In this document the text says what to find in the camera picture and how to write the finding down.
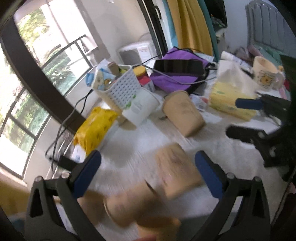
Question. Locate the brown paper cup open mouth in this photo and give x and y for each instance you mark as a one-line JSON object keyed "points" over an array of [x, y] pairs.
{"points": [[177, 171]]}

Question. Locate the yellow curtain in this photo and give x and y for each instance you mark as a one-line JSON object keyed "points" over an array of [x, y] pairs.
{"points": [[190, 26]]}

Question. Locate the white air conditioner unit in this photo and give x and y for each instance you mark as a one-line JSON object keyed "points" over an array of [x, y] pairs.
{"points": [[136, 53]]}

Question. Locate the white perforated plastic basket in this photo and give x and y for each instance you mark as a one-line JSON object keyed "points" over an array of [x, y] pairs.
{"points": [[122, 91]]}

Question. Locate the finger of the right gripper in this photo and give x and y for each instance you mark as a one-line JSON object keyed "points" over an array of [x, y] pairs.
{"points": [[275, 147], [270, 105]]}

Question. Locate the brown paper cup front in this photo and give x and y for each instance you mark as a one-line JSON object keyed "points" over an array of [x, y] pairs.
{"points": [[126, 207]]}

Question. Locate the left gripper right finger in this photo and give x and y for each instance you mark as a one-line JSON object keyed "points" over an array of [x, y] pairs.
{"points": [[252, 221]]}

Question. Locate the black phone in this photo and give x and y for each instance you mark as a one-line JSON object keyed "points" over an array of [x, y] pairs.
{"points": [[183, 67]]}

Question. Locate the cream cartoon mug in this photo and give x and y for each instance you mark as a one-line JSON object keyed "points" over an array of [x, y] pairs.
{"points": [[266, 74]]}

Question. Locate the brown paper cup middle back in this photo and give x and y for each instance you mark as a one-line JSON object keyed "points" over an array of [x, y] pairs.
{"points": [[161, 227]]}

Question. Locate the yellow tissue pack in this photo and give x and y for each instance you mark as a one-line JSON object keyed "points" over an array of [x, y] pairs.
{"points": [[232, 83]]}

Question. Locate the purple bag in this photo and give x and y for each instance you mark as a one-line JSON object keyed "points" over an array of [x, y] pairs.
{"points": [[173, 82]]}

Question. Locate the brown paper cup far right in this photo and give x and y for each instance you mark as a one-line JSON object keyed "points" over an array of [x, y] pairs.
{"points": [[181, 111]]}

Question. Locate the red jar yellow lid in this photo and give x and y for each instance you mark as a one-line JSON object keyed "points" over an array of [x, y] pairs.
{"points": [[143, 78]]}

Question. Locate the yellow snack package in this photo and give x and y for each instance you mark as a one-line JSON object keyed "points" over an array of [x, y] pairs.
{"points": [[92, 132]]}

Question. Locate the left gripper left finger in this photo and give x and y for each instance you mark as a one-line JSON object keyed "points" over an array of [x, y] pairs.
{"points": [[43, 221]]}

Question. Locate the white paper cup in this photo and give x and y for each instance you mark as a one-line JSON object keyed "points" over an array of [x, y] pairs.
{"points": [[143, 103]]}

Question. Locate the brown paper cup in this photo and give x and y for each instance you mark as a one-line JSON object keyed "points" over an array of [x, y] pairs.
{"points": [[161, 227], [126, 207], [181, 111]]}

